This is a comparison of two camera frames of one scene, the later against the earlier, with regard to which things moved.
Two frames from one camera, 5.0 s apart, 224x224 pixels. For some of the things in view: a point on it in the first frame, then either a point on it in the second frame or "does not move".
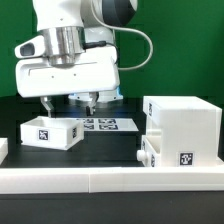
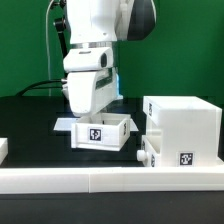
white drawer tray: (150, 153) does not move
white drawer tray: (52, 132) → (101, 131)
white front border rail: (110, 180) does not move
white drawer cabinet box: (190, 130) does not move
